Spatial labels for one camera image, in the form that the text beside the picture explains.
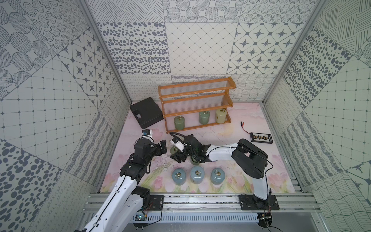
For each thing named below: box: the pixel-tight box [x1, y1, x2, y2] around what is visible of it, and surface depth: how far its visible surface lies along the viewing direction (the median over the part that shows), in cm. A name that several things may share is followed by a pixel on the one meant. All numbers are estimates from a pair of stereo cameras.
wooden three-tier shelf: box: [157, 76, 237, 134], surface depth 103 cm
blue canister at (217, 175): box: [210, 167, 226, 185], surface depth 78 cm
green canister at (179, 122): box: [173, 115, 186, 131], surface depth 100 cm
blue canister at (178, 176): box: [171, 168, 186, 186], surface depth 78 cm
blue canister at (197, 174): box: [190, 165, 205, 185], surface depth 78 cm
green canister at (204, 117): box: [198, 110, 211, 125], surface depth 103 cm
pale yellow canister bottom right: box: [215, 108, 228, 124], surface depth 103 cm
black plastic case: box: [129, 97, 164, 130], surface depth 111 cm
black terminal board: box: [250, 132, 274, 145], surface depth 100 cm
